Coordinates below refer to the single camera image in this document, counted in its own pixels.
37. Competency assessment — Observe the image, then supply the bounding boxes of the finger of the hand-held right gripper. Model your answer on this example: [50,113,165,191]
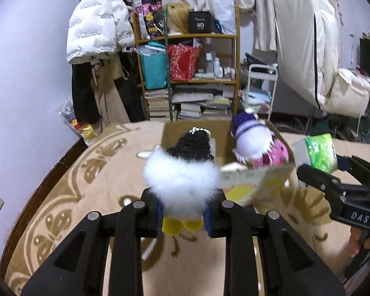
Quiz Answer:
[297,164,346,204]
[336,155,370,189]

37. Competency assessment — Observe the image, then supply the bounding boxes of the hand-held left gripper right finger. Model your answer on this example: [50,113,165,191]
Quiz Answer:
[203,189,347,296]

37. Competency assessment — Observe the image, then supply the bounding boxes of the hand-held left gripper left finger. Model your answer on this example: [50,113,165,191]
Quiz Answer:
[20,188,163,296]

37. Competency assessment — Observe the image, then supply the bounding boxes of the green tissue pack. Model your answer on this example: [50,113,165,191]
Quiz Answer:
[291,133,340,176]

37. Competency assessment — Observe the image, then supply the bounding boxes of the pink bear plush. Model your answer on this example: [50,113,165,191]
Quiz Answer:
[234,137,290,168]

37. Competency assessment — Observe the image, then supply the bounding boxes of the white fluffy plush yellow pompoms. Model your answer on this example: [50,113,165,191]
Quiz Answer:
[142,127,221,235]

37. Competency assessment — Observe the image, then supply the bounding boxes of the printed cardboard box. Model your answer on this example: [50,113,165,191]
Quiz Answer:
[160,118,299,205]

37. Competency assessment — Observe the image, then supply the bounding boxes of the purple and white plush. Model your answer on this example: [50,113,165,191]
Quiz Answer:
[230,112,275,163]

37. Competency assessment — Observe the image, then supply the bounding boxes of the person's right hand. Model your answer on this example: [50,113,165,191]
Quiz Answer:
[348,226,370,258]

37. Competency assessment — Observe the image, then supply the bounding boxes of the cream pillow bundle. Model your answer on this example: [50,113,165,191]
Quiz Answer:
[322,68,370,118]

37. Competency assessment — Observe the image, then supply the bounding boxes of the plastic bag of yellow toys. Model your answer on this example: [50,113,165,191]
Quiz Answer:
[57,99,99,145]

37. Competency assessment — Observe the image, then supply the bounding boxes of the stack of books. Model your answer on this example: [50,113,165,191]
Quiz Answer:
[143,89,170,121]

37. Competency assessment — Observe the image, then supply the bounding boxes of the white trolley cart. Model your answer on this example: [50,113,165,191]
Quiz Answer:
[240,64,279,121]

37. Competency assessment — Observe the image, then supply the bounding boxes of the pile of books and papers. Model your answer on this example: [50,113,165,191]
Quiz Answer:
[172,83,235,121]

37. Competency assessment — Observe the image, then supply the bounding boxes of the beige coat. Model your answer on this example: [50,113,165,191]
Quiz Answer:
[91,57,131,127]

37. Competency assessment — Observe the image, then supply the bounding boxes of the black bag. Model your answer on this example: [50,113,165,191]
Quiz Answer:
[243,52,278,68]

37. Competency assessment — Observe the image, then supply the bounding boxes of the black coat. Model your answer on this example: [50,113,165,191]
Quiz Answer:
[72,63,101,125]

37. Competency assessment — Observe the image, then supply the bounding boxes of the wooden shelf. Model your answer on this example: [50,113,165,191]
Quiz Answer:
[132,4,241,122]

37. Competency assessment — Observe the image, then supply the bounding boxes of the row of cosmetic bottles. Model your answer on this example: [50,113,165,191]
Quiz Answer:
[200,52,236,79]

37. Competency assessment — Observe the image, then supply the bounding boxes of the teal bag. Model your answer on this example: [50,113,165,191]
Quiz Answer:
[140,41,168,91]

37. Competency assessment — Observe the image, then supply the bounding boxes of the red patterned bag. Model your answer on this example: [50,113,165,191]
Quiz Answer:
[168,44,202,81]

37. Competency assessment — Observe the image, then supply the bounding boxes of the clear plastic bag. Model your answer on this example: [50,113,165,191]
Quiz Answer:
[210,0,237,35]

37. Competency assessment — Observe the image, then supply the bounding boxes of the black box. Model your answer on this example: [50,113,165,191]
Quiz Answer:
[188,11,212,34]

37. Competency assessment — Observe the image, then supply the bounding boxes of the dark cartoon print bag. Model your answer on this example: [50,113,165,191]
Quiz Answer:
[135,0,167,40]

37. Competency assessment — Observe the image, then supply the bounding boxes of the blonde wig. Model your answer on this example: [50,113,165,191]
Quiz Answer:
[167,2,192,36]

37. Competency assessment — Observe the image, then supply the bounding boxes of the white printed puffer jacket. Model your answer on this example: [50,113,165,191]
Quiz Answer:
[66,0,135,65]

